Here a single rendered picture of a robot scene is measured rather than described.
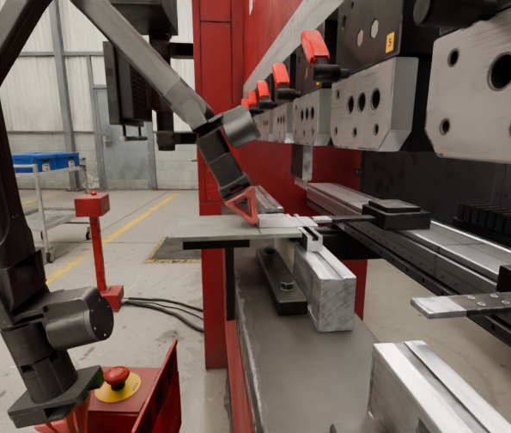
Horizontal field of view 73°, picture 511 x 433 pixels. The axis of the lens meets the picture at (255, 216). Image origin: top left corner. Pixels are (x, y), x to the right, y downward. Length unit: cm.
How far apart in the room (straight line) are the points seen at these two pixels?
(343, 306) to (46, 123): 867
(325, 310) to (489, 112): 42
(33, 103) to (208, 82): 771
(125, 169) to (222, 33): 681
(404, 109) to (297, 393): 35
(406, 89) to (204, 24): 138
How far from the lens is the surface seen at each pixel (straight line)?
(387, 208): 82
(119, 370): 67
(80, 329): 49
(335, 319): 60
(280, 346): 57
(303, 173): 72
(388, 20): 36
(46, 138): 903
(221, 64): 162
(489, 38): 25
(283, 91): 60
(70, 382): 56
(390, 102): 33
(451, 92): 26
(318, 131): 51
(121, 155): 827
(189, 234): 69
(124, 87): 181
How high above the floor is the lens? 119
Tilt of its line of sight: 13 degrees down
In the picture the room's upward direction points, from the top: straight up
